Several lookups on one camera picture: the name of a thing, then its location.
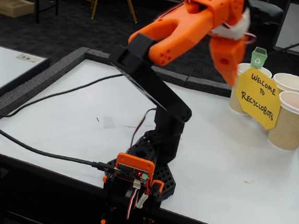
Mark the orange controller board holder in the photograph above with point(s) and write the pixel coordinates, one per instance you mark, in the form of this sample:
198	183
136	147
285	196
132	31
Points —
134	161

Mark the orange and black robot arm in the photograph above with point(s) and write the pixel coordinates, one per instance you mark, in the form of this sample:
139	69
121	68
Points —
171	40

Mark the paper cup with orange tag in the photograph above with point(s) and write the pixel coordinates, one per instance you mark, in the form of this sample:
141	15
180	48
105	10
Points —
292	127

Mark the paper cup with blue tag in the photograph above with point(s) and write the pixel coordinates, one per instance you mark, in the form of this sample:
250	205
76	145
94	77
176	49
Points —
291	82

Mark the yellow metal chair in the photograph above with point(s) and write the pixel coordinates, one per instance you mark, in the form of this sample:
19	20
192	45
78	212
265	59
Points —
93	8

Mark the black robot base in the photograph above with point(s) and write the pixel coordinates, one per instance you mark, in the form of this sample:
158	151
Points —
164	176

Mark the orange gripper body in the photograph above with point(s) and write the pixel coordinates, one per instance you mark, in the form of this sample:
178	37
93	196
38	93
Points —
227	62

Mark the whiteboard with black frame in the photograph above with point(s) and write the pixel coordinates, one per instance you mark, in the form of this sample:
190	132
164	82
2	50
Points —
7	65

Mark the paper cup with green tag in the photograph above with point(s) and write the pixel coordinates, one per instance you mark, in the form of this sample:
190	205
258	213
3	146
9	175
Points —
232	103

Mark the cardboard box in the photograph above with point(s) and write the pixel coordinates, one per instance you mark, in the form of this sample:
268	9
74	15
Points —
13	7

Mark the black metal bar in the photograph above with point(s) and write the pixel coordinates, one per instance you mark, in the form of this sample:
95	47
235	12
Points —
291	47

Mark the green recycling bin tag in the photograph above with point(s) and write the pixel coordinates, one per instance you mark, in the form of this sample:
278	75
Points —
259	58

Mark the yellow welcome sign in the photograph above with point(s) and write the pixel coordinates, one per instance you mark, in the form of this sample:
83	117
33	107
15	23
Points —
258	108

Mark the black metal table frame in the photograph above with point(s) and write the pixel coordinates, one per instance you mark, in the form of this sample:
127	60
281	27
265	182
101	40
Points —
38	8

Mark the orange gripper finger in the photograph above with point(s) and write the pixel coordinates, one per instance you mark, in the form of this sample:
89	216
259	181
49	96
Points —
229	77

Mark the small paper label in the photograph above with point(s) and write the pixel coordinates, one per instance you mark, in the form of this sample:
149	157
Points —
28	58

